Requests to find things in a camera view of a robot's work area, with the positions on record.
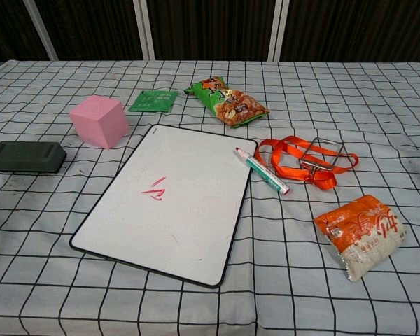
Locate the metal wire badge frame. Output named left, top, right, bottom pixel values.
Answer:
left=300, top=137, right=345, bottom=175

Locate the dark folding screen white frame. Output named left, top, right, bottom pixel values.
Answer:
left=0, top=0, right=420, bottom=64

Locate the dark green board eraser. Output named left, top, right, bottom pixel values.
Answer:
left=0, top=141, right=68, bottom=173

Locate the white black checkered tablecloth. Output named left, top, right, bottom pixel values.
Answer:
left=0, top=59, right=420, bottom=336

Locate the white green marker pen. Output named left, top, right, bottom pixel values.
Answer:
left=234, top=146, right=291, bottom=196

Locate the green peanut snack bag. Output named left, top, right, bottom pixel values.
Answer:
left=183, top=76, right=271, bottom=130

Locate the orange white noodle packet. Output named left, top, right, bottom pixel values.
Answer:
left=312, top=194, right=409, bottom=283

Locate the pink foam cube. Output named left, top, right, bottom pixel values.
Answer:
left=69, top=96, right=130, bottom=151

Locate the white whiteboard black rim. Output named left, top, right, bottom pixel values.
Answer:
left=69, top=123, right=259, bottom=289

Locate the orange lanyard strap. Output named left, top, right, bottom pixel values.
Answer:
left=253, top=135, right=360, bottom=192

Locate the green flat sachet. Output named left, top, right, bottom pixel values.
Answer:
left=128, top=90, right=179, bottom=114

